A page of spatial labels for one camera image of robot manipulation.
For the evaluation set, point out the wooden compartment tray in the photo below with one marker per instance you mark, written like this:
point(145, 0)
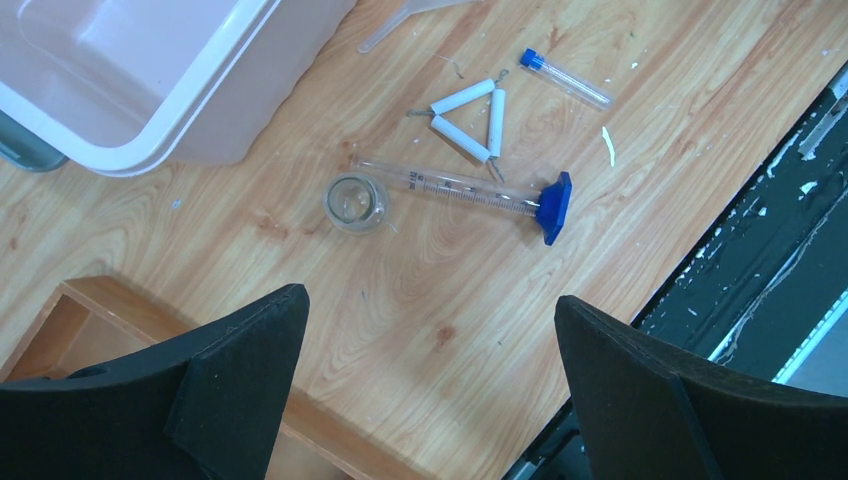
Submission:
point(166, 358)

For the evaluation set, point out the small glass flask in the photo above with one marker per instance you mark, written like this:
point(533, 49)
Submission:
point(357, 203)

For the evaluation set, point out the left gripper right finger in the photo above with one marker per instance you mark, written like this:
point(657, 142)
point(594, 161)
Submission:
point(650, 410)

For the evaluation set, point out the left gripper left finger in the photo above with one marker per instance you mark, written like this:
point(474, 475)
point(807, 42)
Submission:
point(166, 404)

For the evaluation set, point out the pink plastic bin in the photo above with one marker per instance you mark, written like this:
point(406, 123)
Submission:
point(121, 87)

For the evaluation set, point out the glass graduated tube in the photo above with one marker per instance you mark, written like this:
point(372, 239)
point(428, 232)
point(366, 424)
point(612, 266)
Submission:
point(440, 183)

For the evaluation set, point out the clay pipe triangle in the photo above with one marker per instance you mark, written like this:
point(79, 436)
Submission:
point(472, 120)

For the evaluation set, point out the clear plastic funnel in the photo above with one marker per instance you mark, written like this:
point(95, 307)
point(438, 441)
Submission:
point(406, 10)

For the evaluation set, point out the blue capped tube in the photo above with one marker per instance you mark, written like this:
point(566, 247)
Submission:
point(569, 83)

